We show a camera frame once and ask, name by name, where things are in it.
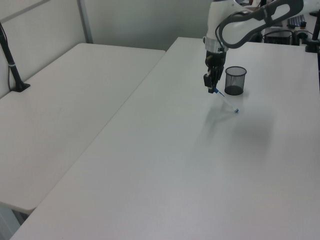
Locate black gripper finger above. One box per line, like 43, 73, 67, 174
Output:
213, 65, 225, 88
202, 68, 216, 95

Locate black mesh pen cup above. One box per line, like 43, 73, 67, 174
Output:
224, 65, 248, 96

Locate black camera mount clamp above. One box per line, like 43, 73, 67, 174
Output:
303, 14, 320, 54

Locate white side table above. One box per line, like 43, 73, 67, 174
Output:
0, 42, 167, 215

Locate dark electronic equipment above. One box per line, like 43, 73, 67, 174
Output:
261, 13, 310, 46

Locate white marker with blue cap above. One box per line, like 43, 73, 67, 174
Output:
213, 87, 240, 114

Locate dark grey cable sleeve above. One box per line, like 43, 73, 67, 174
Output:
215, 0, 305, 50

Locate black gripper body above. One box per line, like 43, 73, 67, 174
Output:
204, 48, 227, 70

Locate black camera stand pole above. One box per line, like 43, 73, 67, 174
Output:
0, 21, 32, 94

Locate grey partition frame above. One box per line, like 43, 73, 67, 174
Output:
0, 0, 94, 45

